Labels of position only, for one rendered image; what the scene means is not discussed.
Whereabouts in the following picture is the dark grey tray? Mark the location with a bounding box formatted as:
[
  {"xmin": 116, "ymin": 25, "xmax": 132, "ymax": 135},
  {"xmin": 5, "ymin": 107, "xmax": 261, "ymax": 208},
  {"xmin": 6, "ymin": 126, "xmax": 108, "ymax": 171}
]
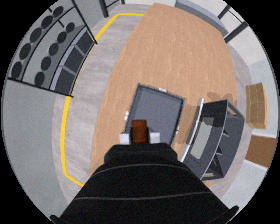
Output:
[{"xmin": 123, "ymin": 83, "xmax": 185, "ymax": 147}]

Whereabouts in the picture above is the brown bottle with cream label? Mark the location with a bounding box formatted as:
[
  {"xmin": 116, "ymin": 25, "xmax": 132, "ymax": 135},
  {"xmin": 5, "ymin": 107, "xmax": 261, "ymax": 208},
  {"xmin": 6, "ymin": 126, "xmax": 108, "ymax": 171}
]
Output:
[{"xmin": 131, "ymin": 120, "xmax": 149, "ymax": 144}]

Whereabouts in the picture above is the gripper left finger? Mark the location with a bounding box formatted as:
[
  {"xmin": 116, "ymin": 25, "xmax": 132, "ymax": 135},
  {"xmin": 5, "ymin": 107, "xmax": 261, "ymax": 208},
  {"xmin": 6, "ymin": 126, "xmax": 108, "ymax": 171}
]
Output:
[{"xmin": 119, "ymin": 127, "xmax": 133, "ymax": 144}]

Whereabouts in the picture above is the dark grey open-top crate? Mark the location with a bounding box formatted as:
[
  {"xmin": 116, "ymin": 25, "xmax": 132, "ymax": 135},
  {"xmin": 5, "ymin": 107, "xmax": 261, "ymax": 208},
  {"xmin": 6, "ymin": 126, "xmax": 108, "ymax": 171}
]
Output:
[{"xmin": 182, "ymin": 99, "xmax": 245, "ymax": 182}]

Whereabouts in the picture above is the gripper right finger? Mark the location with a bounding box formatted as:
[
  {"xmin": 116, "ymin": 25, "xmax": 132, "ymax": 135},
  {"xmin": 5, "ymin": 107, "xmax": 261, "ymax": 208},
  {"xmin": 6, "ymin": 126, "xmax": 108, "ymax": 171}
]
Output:
[{"xmin": 147, "ymin": 126, "xmax": 160, "ymax": 144}]

